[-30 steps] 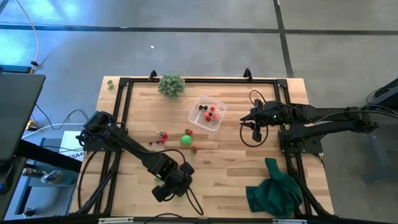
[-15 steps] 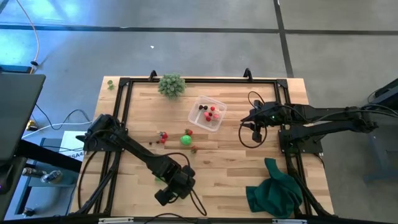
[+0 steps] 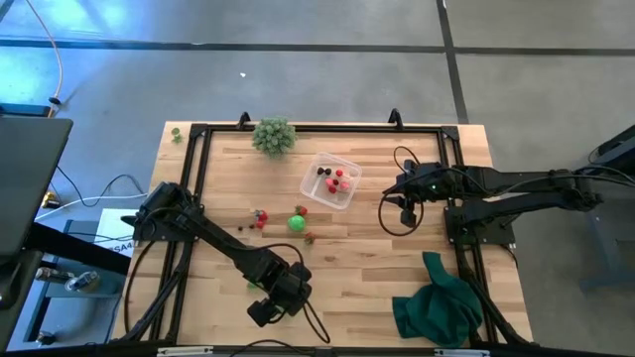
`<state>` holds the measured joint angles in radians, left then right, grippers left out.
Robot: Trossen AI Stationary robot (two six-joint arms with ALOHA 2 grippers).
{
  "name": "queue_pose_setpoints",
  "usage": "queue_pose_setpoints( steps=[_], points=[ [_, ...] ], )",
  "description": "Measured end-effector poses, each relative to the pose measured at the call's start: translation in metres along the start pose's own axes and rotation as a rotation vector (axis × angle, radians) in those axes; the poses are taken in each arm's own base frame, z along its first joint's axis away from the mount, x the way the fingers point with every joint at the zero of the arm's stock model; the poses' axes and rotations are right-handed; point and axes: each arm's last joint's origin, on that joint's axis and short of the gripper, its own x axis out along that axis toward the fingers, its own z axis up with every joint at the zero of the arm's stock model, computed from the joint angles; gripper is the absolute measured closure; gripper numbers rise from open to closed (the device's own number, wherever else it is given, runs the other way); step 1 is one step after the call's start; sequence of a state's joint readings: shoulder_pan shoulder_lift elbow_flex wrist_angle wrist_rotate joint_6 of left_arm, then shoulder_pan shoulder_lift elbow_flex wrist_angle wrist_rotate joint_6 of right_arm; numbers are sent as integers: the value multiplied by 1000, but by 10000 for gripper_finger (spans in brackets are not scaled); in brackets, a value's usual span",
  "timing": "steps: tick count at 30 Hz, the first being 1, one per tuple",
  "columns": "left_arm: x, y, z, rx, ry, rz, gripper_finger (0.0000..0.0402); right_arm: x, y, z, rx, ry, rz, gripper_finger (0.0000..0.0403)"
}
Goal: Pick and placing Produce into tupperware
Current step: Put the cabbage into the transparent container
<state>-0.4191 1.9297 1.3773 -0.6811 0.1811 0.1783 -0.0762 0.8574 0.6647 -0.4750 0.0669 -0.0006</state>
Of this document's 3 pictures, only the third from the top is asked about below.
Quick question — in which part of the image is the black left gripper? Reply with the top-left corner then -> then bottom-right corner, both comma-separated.
247,262 -> 314,328

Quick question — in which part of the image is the white metal bracket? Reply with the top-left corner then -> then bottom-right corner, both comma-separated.
435,348 -> 490,357
157,346 -> 214,357

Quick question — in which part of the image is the beige floor cable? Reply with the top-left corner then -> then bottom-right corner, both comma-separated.
24,0 -> 64,119

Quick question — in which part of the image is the dark equipment case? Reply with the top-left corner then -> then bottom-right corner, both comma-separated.
589,123 -> 635,176

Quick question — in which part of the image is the clear plastic tupperware container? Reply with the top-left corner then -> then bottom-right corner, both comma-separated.
299,151 -> 363,211

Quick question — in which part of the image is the white floor cable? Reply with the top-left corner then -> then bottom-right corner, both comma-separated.
34,191 -> 149,222

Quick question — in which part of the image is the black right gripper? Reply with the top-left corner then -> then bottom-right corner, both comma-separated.
382,159 -> 447,229

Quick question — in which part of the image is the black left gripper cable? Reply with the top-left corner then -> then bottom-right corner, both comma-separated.
257,241 -> 332,345

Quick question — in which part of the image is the dark green cloth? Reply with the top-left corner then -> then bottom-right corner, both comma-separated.
391,251 -> 485,348

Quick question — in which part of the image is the black right gripper cable loop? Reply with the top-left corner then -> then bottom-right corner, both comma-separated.
378,190 -> 427,238

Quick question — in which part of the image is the thin black right gripper cable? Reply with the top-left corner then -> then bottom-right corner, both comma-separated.
393,145 -> 422,173

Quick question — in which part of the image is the black floor cable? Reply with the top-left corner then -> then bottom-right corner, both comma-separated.
55,165 -> 146,199

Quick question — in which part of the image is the dark grey panel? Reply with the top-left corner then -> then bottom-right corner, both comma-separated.
0,115 -> 74,257

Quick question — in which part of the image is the white paper label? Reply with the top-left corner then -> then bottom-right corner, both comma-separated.
93,207 -> 138,259

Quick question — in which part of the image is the black aluminium table frame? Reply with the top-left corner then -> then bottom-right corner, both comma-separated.
111,107 -> 535,347

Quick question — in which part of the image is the small clear bottle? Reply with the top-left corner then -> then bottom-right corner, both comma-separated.
63,270 -> 100,294

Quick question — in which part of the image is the green plant in white pot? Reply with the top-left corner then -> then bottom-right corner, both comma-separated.
251,116 -> 298,159

